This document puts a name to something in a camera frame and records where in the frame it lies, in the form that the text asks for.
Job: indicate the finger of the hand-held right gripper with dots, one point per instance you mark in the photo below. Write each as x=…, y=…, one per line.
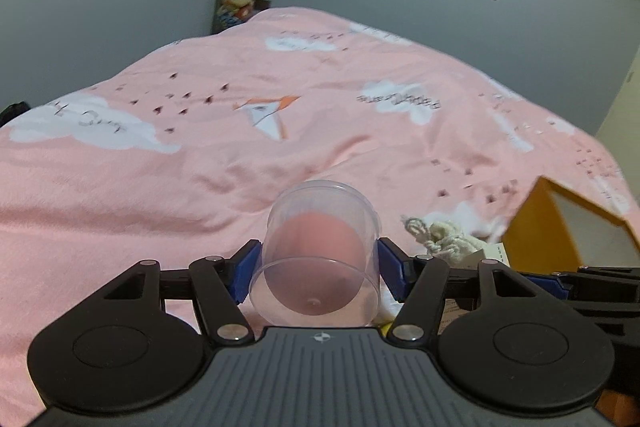
x=550, y=286
x=610, y=272

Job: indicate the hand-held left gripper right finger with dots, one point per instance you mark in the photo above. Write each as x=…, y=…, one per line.
x=392, y=269

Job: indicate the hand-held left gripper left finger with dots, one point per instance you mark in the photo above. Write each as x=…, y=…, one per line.
x=247, y=272

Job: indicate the orange cardboard box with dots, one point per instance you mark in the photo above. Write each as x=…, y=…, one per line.
x=535, y=232

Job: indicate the cream knitted toy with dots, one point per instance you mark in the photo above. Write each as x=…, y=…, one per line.
x=450, y=237

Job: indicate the clear container with pink sponge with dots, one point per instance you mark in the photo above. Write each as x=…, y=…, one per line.
x=315, y=252

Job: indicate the pink printed blanket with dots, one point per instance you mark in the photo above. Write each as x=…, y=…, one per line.
x=200, y=157

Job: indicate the cream door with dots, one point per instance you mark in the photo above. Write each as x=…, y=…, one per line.
x=625, y=112

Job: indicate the dark object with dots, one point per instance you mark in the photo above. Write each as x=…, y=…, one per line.
x=12, y=113

